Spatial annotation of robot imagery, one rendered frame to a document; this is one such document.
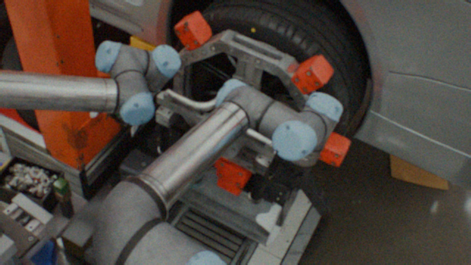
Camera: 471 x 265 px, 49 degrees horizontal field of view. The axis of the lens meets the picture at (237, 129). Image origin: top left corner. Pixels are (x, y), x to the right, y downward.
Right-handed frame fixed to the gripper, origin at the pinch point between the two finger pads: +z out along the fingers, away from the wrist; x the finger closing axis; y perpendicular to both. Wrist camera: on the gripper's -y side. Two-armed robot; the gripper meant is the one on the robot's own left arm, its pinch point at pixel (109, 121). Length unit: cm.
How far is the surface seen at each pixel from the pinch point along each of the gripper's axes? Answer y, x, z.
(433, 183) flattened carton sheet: -64, 175, 10
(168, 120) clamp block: -5.7, 15.8, -5.6
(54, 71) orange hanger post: -12.1, -18.7, 4.8
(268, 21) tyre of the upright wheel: -29, 26, -39
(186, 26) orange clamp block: -29.1, 8.5, -21.5
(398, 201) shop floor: -51, 158, 20
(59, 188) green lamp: 5.4, 0.4, 35.4
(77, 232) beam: -7, 24, 83
